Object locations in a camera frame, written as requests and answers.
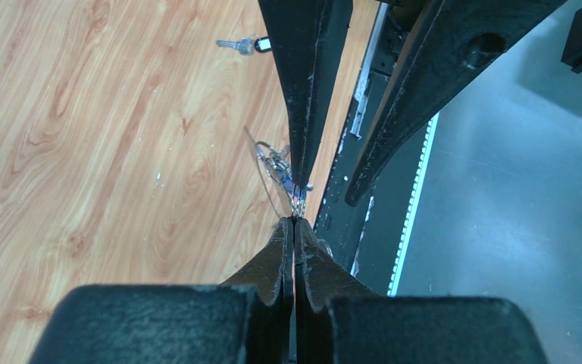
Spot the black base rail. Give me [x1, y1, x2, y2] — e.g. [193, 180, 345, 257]
[313, 0, 440, 297]

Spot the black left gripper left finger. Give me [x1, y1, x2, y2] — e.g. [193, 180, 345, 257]
[221, 218, 294, 363]

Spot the key with black tag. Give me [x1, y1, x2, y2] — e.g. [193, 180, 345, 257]
[215, 34, 272, 56]

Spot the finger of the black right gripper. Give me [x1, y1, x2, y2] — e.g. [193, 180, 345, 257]
[258, 0, 353, 189]
[344, 0, 568, 208]

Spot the large metal key ring plate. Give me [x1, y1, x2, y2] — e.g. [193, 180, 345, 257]
[243, 126, 294, 218]

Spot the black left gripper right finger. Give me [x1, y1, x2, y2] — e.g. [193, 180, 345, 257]
[293, 218, 377, 363]

